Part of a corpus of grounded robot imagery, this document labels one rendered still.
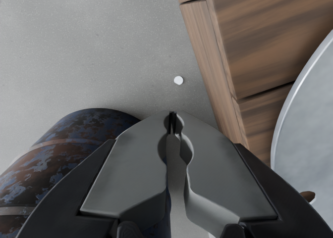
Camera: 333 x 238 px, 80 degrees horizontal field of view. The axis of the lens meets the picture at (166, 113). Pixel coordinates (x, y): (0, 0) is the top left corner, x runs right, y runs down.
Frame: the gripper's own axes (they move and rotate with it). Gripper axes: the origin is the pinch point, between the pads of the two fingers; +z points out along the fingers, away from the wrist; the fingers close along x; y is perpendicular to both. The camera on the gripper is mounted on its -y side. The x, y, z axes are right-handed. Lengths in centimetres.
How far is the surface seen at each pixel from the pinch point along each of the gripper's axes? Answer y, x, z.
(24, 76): 11, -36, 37
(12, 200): 18.0, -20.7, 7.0
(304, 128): 1.7, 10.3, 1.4
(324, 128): 1.6, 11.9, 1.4
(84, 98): 16.1, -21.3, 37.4
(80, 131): 18.4, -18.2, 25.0
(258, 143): 3.9, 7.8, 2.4
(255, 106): 0.4, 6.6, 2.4
